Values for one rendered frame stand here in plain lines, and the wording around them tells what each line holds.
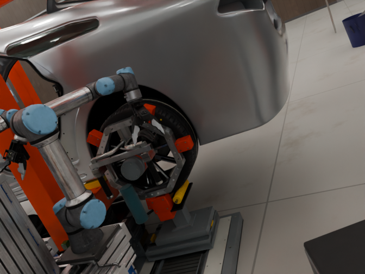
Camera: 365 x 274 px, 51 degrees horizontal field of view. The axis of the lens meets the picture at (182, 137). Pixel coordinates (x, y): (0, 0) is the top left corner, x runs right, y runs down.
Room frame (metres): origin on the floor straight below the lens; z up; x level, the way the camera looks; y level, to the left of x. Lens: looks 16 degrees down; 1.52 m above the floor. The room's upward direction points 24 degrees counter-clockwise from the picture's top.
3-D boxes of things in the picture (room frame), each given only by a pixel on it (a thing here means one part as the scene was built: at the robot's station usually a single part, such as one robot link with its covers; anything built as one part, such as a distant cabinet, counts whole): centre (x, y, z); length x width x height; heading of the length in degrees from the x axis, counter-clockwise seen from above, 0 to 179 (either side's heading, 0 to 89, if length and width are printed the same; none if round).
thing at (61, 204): (1.55, 0.57, 0.98); 0.13 x 0.12 x 0.14; 43
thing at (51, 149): (1.46, 0.48, 1.19); 0.15 x 0.12 x 0.55; 43
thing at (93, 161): (2.25, 0.44, 1.03); 0.19 x 0.18 x 0.11; 159
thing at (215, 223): (2.51, 0.29, 0.13); 0.50 x 0.36 x 0.10; 69
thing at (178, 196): (2.38, 0.16, 0.51); 0.29 x 0.06 x 0.06; 159
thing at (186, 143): (2.22, 0.01, 0.85); 0.09 x 0.08 x 0.07; 69
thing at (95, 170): (2.20, 0.54, 0.93); 0.09 x 0.05 x 0.05; 159
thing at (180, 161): (2.33, 0.30, 0.85); 0.54 x 0.07 x 0.54; 69
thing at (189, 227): (2.49, 0.24, 0.32); 0.40 x 0.30 x 0.28; 69
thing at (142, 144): (2.18, 0.26, 1.03); 0.19 x 0.18 x 0.11; 159
